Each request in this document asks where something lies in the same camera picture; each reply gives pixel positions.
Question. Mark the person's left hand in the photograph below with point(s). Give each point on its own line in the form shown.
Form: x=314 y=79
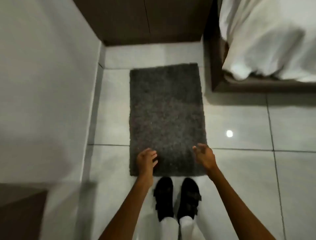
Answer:
x=144 y=162

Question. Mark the person's right hand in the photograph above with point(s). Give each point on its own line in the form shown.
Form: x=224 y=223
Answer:
x=207 y=158

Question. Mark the person's right fingers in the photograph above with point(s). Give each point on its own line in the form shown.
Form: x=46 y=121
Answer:
x=199 y=149

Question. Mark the person's left fingers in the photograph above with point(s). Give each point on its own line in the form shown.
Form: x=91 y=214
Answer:
x=153 y=158

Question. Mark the person's right forearm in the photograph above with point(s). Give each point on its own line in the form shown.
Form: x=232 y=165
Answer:
x=234 y=205

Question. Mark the person's left forearm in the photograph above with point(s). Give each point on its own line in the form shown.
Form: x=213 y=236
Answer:
x=128 y=210

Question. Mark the black left shoe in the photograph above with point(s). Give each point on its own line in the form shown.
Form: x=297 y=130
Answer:
x=164 y=197

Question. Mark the black shoe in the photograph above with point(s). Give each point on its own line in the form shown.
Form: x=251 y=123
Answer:
x=164 y=197
x=188 y=197

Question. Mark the grey shaggy floor mat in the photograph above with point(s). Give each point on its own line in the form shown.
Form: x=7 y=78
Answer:
x=166 y=111

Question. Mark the black right shoe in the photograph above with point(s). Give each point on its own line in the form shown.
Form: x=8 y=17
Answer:
x=188 y=197

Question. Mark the white trousers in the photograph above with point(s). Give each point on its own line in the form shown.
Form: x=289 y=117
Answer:
x=172 y=228

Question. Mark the white bed duvet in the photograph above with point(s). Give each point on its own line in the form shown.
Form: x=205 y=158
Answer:
x=269 y=37

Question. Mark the brown wooden wardrobe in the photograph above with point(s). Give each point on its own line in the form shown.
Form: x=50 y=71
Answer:
x=138 y=22

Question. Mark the brown wooden furniture piece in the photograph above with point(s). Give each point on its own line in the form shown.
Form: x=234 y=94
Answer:
x=21 y=215

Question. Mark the brown bed frame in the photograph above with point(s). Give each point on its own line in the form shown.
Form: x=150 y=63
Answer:
x=217 y=74

